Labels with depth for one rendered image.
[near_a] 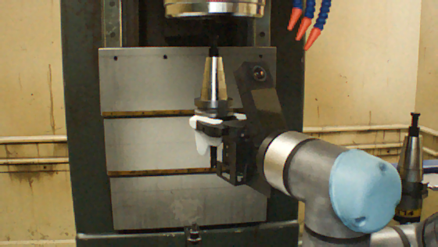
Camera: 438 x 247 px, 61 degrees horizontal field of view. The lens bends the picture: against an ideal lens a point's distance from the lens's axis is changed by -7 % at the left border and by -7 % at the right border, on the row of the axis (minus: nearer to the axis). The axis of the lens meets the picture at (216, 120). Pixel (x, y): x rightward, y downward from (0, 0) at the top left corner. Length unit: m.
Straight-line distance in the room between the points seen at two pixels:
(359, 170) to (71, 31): 0.90
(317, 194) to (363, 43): 1.31
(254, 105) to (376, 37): 1.24
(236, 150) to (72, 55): 0.69
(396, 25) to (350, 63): 0.26
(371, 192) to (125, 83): 0.80
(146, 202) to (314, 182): 0.80
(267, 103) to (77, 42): 0.71
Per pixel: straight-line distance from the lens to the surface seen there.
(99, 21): 1.12
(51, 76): 1.51
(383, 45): 1.73
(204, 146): 0.62
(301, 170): 0.43
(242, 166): 0.55
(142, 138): 1.10
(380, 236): 0.48
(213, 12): 0.57
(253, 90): 0.52
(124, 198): 1.16
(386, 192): 0.41
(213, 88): 0.63
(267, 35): 1.12
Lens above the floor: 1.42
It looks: 11 degrees down
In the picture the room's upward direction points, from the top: straight up
